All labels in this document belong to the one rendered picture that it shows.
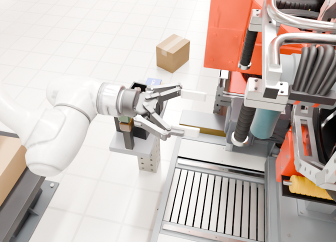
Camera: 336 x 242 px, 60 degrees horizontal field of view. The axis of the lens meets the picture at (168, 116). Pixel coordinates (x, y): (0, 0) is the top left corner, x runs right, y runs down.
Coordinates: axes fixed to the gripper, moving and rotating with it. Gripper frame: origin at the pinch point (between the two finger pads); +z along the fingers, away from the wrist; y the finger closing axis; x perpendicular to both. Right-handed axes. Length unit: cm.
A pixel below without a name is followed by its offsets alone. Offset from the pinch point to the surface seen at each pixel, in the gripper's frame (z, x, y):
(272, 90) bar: 15.2, 14.5, 4.0
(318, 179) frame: 32.3, -9.1, 7.4
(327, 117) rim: 43, -19, -27
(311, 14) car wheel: 53, -33, -130
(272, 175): 37, -68, -32
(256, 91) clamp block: 12.5, 12.1, 2.1
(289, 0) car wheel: 41, -33, -146
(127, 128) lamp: -25.1, -24.2, -10.1
